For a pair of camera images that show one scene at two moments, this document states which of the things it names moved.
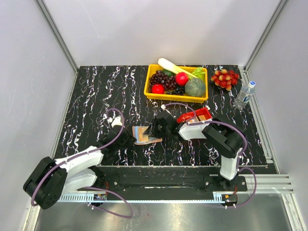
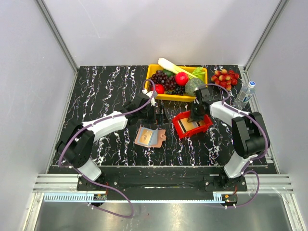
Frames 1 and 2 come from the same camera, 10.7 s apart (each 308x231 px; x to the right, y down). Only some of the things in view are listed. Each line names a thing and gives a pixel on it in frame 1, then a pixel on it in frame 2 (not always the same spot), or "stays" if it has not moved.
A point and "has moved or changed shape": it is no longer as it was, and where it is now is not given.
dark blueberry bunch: x=179 y=90 stays
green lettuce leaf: x=199 y=72 stays
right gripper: x=151 y=131 to x=192 y=118
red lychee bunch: x=225 y=79 stays
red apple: x=181 y=78 stays
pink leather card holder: x=140 y=138 has moved or changed shape
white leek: x=173 y=68 stays
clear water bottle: x=245 y=94 stays
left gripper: x=130 y=140 to x=156 y=119
